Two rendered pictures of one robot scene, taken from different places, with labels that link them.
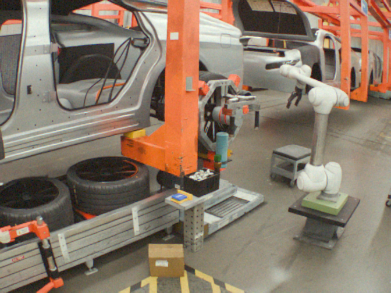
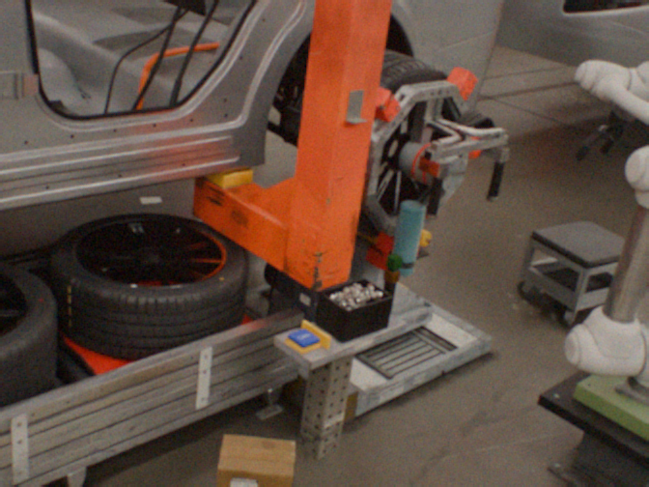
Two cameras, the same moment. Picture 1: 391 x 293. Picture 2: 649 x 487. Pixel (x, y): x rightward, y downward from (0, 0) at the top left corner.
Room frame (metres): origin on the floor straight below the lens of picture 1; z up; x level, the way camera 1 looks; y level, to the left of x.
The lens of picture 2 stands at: (-0.25, -0.01, 1.84)
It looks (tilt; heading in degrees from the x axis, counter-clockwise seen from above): 24 degrees down; 2
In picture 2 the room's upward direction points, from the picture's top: 8 degrees clockwise
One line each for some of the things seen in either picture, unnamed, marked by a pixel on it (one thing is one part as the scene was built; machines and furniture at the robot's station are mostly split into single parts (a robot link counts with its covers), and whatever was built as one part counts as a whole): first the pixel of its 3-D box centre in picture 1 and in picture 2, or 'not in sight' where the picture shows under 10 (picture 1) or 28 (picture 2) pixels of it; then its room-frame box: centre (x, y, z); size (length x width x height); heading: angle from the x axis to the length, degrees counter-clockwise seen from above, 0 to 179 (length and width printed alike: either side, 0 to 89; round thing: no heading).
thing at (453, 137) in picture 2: (226, 94); (434, 124); (2.54, -0.21, 1.03); 0.19 x 0.18 x 0.11; 49
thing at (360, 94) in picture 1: (355, 49); not in sight; (7.08, -3.75, 1.75); 0.68 x 0.16 x 2.46; 49
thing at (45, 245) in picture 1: (48, 253); not in sight; (1.41, 0.85, 0.30); 0.09 x 0.05 x 0.50; 139
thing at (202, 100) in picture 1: (220, 114); (416, 158); (2.70, -0.19, 0.85); 0.54 x 0.07 x 0.54; 139
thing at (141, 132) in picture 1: (134, 132); (227, 173); (2.64, 0.48, 0.71); 0.14 x 0.14 x 0.05; 49
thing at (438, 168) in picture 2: (228, 111); (434, 164); (2.43, -0.23, 0.93); 0.09 x 0.05 x 0.05; 49
